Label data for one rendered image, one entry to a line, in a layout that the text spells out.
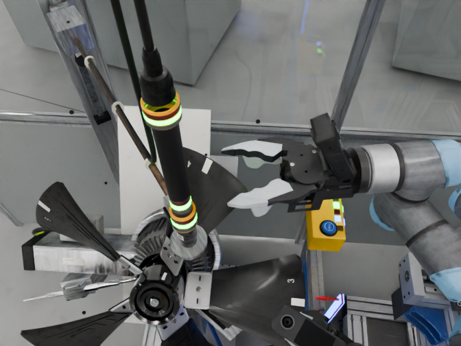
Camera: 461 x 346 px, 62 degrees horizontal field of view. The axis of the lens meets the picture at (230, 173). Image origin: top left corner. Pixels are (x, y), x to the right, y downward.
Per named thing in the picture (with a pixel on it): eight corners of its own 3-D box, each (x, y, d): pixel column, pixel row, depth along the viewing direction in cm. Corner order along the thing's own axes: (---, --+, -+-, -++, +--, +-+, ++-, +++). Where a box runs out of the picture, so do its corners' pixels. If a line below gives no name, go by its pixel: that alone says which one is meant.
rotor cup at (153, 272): (130, 257, 99) (112, 284, 86) (183, 245, 97) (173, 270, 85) (148, 305, 102) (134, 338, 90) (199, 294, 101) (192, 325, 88)
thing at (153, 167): (74, 43, 93) (73, 38, 92) (80, 42, 94) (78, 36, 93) (171, 206, 67) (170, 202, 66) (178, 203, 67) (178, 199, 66)
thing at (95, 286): (145, 279, 103) (27, 301, 107) (143, 271, 103) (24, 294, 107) (143, 283, 101) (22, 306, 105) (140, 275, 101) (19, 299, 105)
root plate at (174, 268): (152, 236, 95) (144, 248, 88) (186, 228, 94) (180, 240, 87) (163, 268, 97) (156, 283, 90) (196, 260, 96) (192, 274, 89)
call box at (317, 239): (304, 208, 132) (309, 191, 123) (334, 210, 131) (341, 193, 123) (306, 251, 123) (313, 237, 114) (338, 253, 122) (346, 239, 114)
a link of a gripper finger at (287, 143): (251, 162, 58) (307, 174, 57) (251, 154, 57) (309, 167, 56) (258, 139, 61) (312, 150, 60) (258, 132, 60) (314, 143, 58)
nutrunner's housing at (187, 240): (176, 244, 74) (122, 44, 37) (194, 235, 76) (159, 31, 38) (186, 261, 72) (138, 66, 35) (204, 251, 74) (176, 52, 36)
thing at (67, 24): (56, 38, 101) (43, 7, 94) (81, 29, 103) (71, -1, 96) (68, 59, 95) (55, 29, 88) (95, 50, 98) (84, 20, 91)
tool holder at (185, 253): (159, 228, 74) (151, 202, 66) (191, 212, 76) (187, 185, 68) (180, 267, 69) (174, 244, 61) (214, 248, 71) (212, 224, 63)
